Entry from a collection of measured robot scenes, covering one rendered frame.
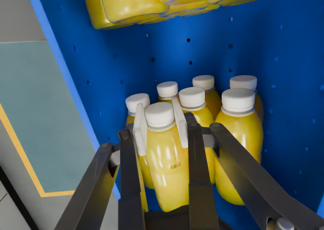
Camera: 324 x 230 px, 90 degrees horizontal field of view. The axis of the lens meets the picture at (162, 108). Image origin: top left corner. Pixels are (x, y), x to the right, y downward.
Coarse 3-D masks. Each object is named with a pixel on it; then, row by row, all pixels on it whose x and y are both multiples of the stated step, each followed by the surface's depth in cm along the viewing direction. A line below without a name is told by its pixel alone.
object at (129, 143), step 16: (128, 128) 15; (128, 144) 14; (128, 160) 12; (128, 176) 11; (128, 192) 9; (144, 192) 11; (128, 208) 8; (144, 208) 9; (128, 224) 7; (144, 224) 7
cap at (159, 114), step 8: (152, 104) 22; (160, 104) 22; (168, 104) 22; (144, 112) 21; (152, 112) 20; (160, 112) 20; (168, 112) 20; (152, 120) 20; (160, 120) 20; (168, 120) 20
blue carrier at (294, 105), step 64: (64, 0) 18; (256, 0) 23; (320, 0) 17; (64, 64) 16; (128, 64) 28; (192, 64) 32; (256, 64) 27; (320, 64) 18; (320, 128) 18; (320, 192) 17
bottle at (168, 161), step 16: (160, 128) 20; (176, 128) 21; (160, 144) 20; (176, 144) 21; (160, 160) 21; (176, 160) 21; (160, 176) 22; (176, 176) 22; (160, 192) 24; (176, 192) 23
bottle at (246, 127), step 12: (252, 108) 21; (216, 120) 23; (228, 120) 21; (240, 120) 20; (252, 120) 20; (240, 132) 20; (252, 132) 20; (252, 144) 20; (216, 168) 25; (216, 180) 27; (228, 180) 24; (228, 192) 25; (240, 204) 25
